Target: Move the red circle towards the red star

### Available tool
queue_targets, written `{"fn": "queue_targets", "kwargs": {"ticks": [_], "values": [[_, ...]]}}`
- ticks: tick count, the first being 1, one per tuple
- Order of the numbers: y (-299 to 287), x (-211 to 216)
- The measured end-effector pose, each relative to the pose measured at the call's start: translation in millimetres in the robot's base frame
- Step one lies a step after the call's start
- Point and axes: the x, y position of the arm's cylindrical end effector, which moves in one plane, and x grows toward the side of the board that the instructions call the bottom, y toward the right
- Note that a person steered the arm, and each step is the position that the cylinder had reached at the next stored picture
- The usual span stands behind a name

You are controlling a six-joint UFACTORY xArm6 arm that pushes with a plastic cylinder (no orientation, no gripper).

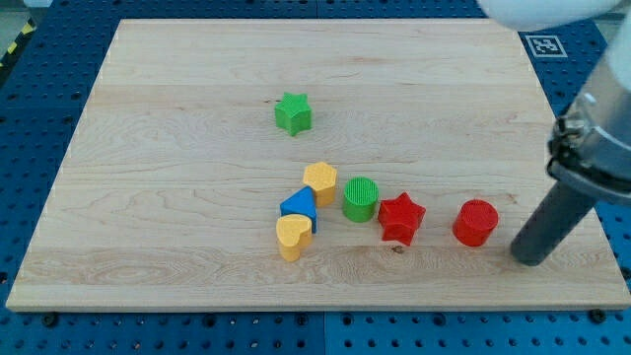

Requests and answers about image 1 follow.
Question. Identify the wooden board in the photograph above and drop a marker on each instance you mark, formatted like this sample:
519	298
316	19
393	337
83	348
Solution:
168	194

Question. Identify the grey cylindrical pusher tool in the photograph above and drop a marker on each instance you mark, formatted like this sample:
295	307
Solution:
558	213

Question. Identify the red star block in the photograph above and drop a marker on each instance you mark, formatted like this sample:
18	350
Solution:
400	219

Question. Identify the yellow heart block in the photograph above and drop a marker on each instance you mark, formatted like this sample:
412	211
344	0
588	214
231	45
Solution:
294	232

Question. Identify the blue triangle block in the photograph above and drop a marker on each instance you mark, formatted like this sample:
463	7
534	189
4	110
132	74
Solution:
301	202

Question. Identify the yellow hexagon block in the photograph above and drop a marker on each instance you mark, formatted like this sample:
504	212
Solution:
321	178

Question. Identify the green cylinder block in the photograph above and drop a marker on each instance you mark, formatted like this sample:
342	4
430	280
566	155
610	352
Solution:
361	195

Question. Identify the red cylinder block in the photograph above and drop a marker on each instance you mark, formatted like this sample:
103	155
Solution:
475	222

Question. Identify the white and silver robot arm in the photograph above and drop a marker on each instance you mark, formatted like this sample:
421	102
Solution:
597	123

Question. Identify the green star block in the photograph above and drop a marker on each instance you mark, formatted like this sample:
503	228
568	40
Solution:
293	113

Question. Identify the white fiducial marker tag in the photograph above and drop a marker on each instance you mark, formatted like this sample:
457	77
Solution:
545	46

